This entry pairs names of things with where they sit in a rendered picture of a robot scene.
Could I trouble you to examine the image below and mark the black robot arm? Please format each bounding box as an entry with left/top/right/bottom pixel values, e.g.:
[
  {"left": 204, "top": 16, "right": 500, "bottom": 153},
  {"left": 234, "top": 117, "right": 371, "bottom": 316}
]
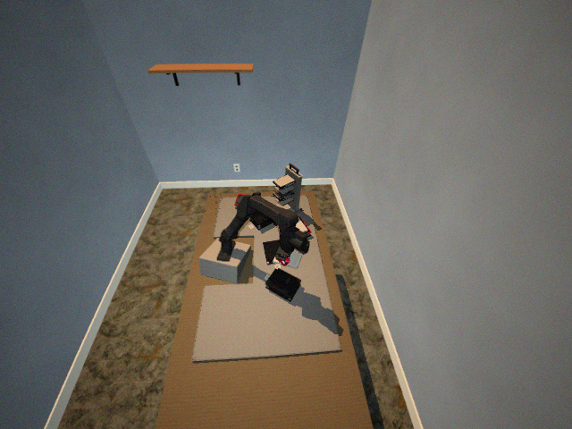
[{"left": 216, "top": 192, "right": 310, "bottom": 262}]

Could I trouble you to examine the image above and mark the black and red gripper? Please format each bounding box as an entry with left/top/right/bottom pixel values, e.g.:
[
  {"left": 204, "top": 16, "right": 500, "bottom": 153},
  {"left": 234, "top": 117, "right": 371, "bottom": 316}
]
[{"left": 275, "top": 240, "right": 290, "bottom": 266}]

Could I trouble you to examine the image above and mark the black rectangular frame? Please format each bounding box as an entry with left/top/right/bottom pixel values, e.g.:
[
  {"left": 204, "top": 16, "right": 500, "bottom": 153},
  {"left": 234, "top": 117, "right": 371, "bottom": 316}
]
[{"left": 265, "top": 267, "right": 301, "bottom": 302}]

